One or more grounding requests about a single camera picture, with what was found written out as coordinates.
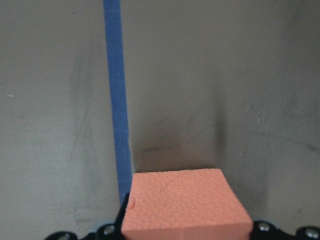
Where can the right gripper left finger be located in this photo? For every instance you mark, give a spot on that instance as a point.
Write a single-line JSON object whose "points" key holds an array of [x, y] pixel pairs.
{"points": [[109, 231]]}

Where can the orange foam cube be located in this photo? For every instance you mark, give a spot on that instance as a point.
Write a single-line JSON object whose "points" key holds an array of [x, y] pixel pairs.
{"points": [[193, 204]]}

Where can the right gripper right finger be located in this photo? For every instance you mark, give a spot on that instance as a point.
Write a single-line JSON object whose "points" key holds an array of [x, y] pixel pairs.
{"points": [[266, 230]]}

